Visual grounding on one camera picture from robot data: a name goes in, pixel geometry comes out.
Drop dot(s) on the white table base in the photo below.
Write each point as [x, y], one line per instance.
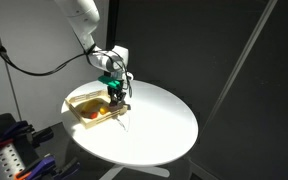
[150, 170]

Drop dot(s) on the yellow toy banana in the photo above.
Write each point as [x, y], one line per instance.
[90, 106]

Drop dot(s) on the purple and orange clamp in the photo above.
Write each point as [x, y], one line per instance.
[15, 130]
[40, 165]

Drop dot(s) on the yellow toy lemon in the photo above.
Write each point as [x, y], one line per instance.
[103, 110]

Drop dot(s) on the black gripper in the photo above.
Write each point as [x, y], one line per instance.
[116, 90]

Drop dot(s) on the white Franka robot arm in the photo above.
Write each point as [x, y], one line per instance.
[80, 13]

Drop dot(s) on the small red-orange toy fruit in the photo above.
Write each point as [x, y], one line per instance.
[93, 115]

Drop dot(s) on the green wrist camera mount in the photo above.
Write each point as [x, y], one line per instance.
[110, 81]

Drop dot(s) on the grey diagonal metal strip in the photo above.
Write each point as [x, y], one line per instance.
[250, 43]

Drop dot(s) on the perforated metal board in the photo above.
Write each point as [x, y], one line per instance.
[0, 163]

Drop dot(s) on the wooden slatted tray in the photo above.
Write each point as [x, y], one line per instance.
[84, 98]

